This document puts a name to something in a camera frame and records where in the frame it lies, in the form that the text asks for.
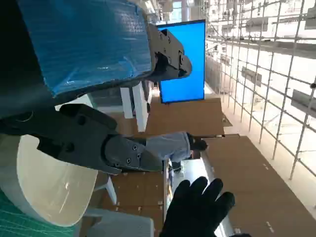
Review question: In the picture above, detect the black left hand blue tape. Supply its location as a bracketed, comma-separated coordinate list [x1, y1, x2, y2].
[0, 0, 193, 176]

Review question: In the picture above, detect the black gloved right hand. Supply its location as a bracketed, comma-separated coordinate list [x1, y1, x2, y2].
[159, 176, 236, 237]

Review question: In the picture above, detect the white plate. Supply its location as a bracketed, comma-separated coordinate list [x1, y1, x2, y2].
[0, 134, 99, 228]

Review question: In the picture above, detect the person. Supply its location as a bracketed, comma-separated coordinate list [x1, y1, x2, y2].
[145, 131, 208, 173]

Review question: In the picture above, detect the white desk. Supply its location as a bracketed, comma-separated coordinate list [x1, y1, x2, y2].
[120, 82, 151, 133]

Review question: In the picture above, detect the blue screen monitor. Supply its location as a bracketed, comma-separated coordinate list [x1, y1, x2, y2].
[157, 19, 206, 104]

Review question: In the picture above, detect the green cutting mat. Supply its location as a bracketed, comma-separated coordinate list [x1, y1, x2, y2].
[0, 187, 75, 237]

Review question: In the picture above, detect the grey chair white frame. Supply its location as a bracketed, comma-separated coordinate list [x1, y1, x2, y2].
[82, 172, 155, 237]

